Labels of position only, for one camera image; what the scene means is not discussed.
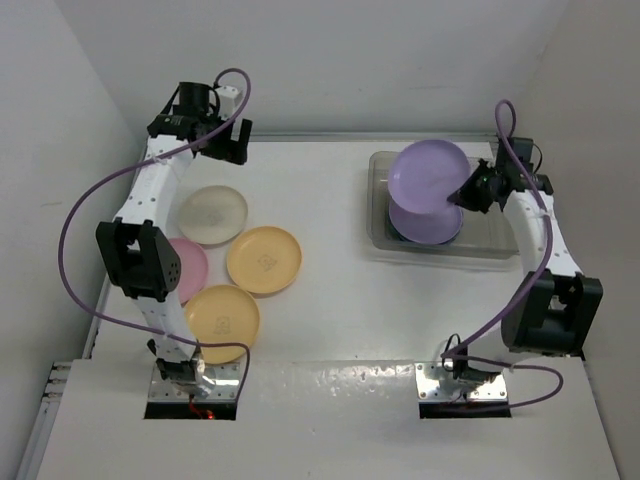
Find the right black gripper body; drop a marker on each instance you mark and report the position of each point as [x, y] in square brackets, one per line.
[480, 181]

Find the purple plate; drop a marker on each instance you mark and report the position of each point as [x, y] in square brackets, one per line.
[425, 174]
[428, 229]

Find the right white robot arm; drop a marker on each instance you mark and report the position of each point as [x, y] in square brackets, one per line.
[553, 308]

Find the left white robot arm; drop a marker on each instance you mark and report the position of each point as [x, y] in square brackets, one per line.
[139, 259]

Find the clear plastic bin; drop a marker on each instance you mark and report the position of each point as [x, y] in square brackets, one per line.
[482, 236]

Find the cream plate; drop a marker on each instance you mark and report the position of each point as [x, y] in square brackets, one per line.
[213, 215]

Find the far yellow plate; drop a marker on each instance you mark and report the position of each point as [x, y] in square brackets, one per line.
[264, 260]

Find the yellow plate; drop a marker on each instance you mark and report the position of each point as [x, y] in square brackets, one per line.
[223, 314]
[264, 260]

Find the pink plate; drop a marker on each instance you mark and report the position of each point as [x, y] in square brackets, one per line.
[194, 268]

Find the near yellow plate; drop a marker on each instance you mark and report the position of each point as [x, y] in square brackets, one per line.
[223, 314]

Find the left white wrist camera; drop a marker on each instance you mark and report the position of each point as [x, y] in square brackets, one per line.
[228, 99]

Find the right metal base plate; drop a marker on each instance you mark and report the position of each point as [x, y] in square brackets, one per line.
[436, 385]

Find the metal base plate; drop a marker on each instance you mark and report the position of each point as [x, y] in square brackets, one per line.
[436, 385]
[220, 380]

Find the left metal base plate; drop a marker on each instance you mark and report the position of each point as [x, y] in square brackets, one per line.
[220, 380]

